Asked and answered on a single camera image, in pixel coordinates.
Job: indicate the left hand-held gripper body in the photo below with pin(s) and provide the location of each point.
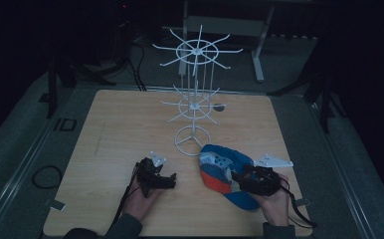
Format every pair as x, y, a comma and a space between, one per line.
151, 172

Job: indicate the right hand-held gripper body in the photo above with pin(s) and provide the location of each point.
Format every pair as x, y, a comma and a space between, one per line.
263, 181

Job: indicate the blue and orange cap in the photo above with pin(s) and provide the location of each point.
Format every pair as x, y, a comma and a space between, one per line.
218, 169

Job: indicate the person's right hand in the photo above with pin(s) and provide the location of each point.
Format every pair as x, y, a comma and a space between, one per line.
276, 205

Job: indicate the person's left hand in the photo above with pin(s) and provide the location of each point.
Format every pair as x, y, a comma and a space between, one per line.
140, 202

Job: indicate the black tripod stand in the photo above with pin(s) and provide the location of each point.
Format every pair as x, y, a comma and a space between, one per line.
52, 83
324, 99

